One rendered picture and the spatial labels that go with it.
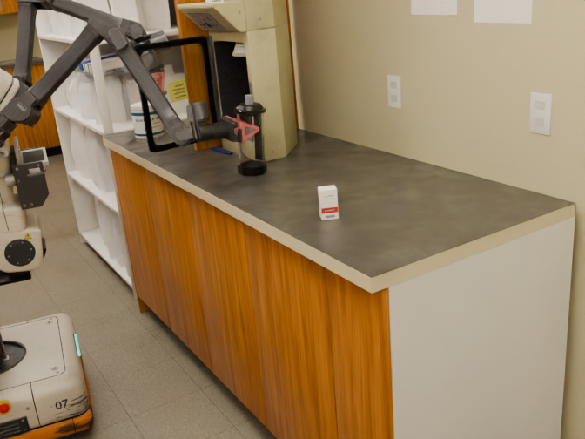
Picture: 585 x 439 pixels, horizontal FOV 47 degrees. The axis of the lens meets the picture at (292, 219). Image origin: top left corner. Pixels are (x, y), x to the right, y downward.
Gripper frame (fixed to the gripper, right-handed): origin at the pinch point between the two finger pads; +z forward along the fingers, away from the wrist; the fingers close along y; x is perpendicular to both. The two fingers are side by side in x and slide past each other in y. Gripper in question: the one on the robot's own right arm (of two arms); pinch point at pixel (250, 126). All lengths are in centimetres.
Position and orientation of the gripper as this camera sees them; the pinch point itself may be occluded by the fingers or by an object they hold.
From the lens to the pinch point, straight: 232.2
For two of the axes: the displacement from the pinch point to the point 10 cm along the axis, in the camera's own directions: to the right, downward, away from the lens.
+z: 8.6, -1.8, 4.8
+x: 0.0, 9.4, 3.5
